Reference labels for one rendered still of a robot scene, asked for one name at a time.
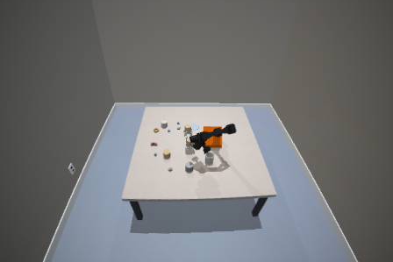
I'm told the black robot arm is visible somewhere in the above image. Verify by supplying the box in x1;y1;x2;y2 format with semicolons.
189;124;237;150

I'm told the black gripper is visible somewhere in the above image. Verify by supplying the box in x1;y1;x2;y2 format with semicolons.
200;142;211;155

